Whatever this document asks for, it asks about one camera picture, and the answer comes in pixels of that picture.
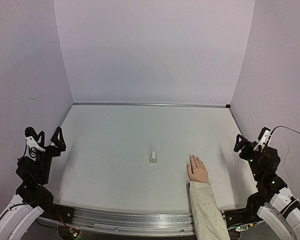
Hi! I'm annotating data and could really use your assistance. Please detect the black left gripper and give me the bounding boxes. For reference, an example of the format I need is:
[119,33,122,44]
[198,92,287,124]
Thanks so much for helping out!
[36,127,66,185]

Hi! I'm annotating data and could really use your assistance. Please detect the clear nail polish bottle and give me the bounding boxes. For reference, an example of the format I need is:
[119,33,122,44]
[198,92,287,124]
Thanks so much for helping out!
[149,155,158,164]

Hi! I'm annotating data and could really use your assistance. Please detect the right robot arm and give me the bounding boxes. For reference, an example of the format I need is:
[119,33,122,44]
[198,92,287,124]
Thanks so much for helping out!
[231,131,300,240]

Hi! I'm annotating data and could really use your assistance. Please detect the beige sleeved forearm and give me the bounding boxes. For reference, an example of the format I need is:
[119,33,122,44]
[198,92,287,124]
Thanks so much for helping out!
[189,181,230,240]

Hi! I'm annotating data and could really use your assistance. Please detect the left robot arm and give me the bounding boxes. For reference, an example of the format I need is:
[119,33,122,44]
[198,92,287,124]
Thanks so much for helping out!
[0,127,66,240]

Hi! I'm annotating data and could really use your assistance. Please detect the mannequin hand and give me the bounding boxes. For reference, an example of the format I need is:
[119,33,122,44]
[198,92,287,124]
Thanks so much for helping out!
[187,155,209,184]

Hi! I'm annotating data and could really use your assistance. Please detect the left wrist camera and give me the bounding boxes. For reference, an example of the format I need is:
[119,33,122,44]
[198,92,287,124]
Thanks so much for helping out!
[22,136,46,161]

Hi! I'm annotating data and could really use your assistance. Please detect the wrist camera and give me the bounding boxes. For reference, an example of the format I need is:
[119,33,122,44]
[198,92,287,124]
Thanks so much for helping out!
[253,127,272,153]
[22,136,46,161]

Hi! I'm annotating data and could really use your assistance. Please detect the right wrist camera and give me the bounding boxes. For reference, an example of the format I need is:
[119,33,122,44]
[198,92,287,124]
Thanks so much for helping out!
[253,127,272,153]

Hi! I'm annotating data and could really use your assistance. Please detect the right table edge rail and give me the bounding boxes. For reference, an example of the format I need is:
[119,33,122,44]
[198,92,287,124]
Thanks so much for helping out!
[231,107,256,163]

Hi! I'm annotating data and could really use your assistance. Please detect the table edge rail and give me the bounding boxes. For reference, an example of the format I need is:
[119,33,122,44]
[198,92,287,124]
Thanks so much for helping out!
[231,107,256,163]
[73,102,230,109]

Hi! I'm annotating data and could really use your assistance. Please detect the back table edge rail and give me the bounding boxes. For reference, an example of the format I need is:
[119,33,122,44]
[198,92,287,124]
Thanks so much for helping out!
[73,102,230,109]

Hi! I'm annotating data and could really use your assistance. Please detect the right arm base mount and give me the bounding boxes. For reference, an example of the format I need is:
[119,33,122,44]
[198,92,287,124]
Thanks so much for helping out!
[223,192,265,229]

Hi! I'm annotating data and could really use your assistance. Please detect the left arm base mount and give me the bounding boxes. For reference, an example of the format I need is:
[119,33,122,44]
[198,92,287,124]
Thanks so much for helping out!
[40,203,75,224]

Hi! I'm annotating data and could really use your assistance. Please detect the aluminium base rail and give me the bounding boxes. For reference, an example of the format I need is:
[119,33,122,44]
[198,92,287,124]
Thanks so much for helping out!
[37,194,266,237]

